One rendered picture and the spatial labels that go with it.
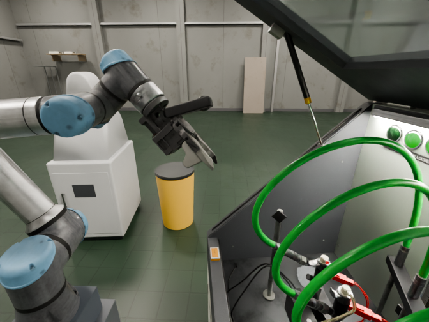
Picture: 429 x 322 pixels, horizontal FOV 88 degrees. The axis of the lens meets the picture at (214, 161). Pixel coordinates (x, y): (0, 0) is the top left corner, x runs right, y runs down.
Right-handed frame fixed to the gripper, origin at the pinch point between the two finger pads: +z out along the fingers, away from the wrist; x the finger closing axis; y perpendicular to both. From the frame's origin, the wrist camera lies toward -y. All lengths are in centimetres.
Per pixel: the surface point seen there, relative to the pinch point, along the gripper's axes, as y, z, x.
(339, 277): -4.7, 39.0, 4.9
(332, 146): -20.5, 11.9, 10.9
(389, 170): -35, 37, -16
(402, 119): -43, 25, -11
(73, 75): 183, -317, -403
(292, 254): -0.2, 27.3, 6.1
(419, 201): -28.3, 35.5, 3.7
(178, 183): 69, 0, -144
